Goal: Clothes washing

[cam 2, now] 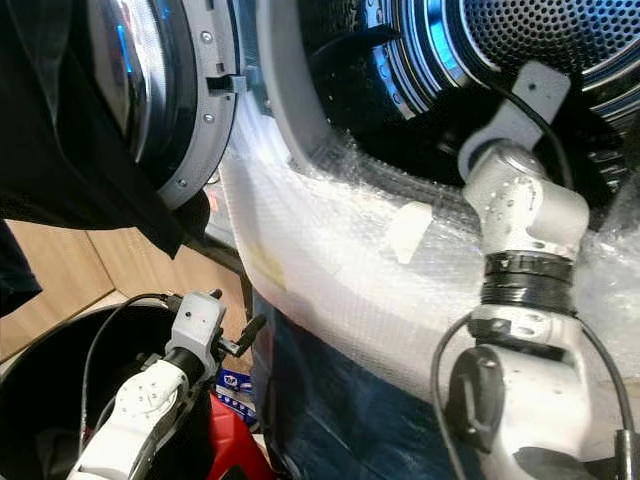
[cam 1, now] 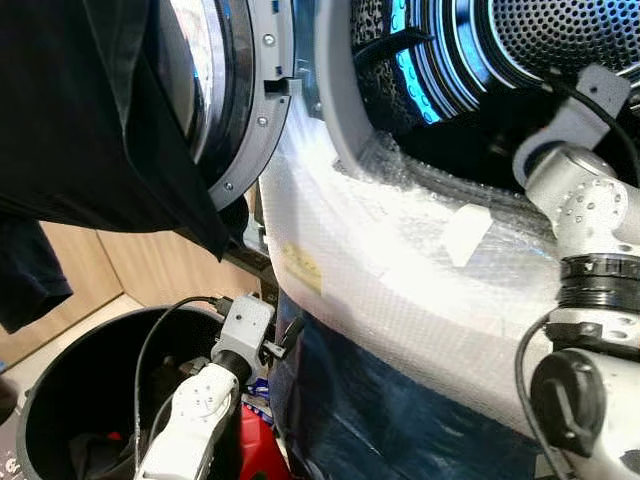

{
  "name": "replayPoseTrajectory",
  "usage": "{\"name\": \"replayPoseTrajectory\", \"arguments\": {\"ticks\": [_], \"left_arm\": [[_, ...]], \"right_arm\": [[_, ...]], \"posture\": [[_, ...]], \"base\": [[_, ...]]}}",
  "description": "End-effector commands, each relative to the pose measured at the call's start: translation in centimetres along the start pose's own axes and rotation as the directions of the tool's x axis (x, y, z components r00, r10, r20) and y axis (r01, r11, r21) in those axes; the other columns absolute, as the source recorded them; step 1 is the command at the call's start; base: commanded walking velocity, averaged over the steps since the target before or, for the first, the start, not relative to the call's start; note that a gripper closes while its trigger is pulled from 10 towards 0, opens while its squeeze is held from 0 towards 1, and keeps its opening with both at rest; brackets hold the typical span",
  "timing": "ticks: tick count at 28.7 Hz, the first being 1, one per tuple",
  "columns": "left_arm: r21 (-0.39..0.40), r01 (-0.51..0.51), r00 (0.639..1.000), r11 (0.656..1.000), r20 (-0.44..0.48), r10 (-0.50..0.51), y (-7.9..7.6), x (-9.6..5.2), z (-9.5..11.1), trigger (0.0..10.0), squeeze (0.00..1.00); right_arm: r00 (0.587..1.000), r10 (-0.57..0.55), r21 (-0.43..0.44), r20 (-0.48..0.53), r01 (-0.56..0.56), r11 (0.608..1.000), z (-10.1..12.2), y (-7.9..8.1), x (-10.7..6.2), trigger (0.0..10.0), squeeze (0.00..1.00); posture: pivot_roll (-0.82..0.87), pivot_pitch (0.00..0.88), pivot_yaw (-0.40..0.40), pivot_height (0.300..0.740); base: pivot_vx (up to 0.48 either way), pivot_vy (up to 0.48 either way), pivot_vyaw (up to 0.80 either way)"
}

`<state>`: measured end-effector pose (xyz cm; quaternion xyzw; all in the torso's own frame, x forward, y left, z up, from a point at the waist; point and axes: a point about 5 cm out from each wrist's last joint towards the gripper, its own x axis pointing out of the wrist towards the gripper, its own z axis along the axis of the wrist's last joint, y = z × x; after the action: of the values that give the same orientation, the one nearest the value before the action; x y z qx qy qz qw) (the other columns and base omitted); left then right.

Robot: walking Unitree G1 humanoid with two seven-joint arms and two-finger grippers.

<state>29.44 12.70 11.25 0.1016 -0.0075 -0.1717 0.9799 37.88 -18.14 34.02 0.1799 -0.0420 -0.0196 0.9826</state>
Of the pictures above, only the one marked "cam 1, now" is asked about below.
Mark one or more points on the wooden cabinet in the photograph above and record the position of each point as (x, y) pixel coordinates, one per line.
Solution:
(150, 270)

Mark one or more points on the white tape piece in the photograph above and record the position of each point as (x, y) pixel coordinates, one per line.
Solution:
(465, 232)

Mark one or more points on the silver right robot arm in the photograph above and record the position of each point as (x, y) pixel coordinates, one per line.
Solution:
(590, 300)

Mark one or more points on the front-loading washing machine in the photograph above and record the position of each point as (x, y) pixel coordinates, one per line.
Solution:
(380, 420)

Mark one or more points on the dark crumpled clothing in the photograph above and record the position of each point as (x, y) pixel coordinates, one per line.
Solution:
(100, 455)

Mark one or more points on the black hanging garment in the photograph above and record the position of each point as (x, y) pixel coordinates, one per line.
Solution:
(80, 120)

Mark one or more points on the black clothing with white print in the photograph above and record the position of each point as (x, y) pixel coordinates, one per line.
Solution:
(460, 150)

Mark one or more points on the grey rubber door seal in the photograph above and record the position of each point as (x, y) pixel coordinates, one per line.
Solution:
(335, 90)

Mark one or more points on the clear bubble wrap sheet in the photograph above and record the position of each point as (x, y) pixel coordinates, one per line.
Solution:
(400, 290)

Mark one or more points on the black round laundry basket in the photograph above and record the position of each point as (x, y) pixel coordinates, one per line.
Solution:
(70, 380)

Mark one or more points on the washer door with glass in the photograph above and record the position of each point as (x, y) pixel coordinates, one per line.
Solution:
(250, 100)

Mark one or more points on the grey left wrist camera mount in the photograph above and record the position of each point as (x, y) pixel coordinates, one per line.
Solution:
(245, 325)

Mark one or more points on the red plastic object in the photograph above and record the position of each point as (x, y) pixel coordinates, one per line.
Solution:
(260, 445)

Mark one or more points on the blue white printed package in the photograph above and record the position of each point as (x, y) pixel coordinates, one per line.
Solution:
(258, 388)

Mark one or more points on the black drum lifter paddle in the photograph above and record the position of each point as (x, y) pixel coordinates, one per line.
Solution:
(390, 45)

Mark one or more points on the perforated steel washer drum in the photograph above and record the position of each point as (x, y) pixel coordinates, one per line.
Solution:
(560, 30)

